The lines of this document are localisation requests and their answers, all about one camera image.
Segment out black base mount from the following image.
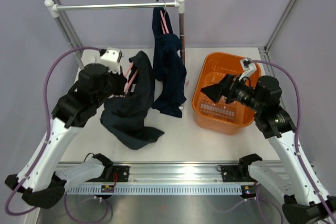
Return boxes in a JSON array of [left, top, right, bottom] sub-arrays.
[[102, 165, 130, 183], [219, 165, 256, 183]]

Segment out purple floor cable left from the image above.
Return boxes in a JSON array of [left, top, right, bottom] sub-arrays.
[[64, 196, 114, 222]]

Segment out white slotted cable duct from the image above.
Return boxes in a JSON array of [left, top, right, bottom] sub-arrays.
[[68, 184, 243, 196]]

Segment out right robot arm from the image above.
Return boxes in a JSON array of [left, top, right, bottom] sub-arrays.
[[201, 74, 335, 223]]

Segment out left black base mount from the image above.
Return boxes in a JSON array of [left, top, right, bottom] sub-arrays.
[[102, 165, 130, 183]]

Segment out orange plastic basket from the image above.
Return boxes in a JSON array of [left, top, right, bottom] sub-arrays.
[[192, 52, 255, 135]]

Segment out purple floor cable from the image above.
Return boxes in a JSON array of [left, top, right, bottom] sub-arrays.
[[207, 186, 284, 224], [64, 196, 114, 222]]

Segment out pink hanger with green shorts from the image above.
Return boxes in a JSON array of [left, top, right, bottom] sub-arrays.
[[124, 61, 138, 94]]

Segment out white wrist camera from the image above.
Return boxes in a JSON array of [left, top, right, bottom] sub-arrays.
[[239, 58, 257, 81], [97, 47, 123, 74]]

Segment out dark green shorts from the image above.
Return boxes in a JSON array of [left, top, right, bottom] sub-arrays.
[[100, 51, 164, 150]]

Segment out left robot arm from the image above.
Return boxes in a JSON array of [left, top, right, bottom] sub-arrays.
[[5, 63, 127, 209]]

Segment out pink hanger with navy shorts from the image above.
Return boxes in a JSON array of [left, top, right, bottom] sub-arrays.
[[160, 2, 169, 34]]

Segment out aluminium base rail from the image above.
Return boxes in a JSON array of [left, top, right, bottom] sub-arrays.
[[52, 161, 292, 184]]

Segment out metal clothes rack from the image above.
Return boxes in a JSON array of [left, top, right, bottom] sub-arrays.
[[44, 0, 186, 62]]

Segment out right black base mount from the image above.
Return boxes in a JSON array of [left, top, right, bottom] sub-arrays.
[[219, 165, 256, 183]]

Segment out purple floor cable right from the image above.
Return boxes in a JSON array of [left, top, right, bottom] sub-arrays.
[[207, 186, 284, 224]]

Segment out navy blue shorts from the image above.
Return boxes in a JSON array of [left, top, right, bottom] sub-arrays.
[[152, 7, 187, 118]]

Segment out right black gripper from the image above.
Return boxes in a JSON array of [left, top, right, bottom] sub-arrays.
[[201, 73, 264, 113]]

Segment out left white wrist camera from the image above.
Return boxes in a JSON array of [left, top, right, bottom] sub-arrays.
[[97, 47, 123, 74]]

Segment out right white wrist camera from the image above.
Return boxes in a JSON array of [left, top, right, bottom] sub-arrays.
[[239, 58, 257, 81]]

